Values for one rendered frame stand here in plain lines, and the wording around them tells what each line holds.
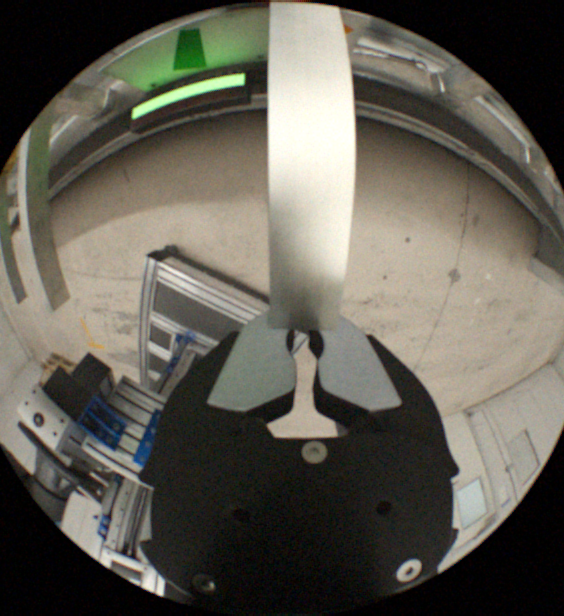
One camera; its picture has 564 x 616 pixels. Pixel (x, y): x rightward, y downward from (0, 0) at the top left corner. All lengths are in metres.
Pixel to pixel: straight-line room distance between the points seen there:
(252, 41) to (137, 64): 0.12
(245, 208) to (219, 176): 0.21
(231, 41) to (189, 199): 0.88
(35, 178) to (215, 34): 0.21
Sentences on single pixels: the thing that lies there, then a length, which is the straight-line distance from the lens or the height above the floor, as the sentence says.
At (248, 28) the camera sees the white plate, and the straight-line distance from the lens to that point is 0.26.
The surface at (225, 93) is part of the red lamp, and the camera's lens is 0.28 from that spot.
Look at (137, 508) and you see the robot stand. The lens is 0.72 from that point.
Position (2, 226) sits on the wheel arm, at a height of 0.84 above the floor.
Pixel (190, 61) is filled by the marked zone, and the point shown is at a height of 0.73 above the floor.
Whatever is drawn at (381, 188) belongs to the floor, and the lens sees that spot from 1.03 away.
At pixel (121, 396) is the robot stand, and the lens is 0.65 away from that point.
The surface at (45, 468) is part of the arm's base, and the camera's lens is 0.66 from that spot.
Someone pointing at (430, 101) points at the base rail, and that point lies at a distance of 0.35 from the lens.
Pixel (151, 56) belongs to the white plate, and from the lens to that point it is 0.29.
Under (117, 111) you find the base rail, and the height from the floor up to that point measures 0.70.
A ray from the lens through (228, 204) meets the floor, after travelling 0.97.
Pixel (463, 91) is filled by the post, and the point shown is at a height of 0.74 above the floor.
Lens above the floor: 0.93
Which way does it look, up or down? 58 degrees down
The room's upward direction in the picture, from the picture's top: 174 degrees counter-clockwise
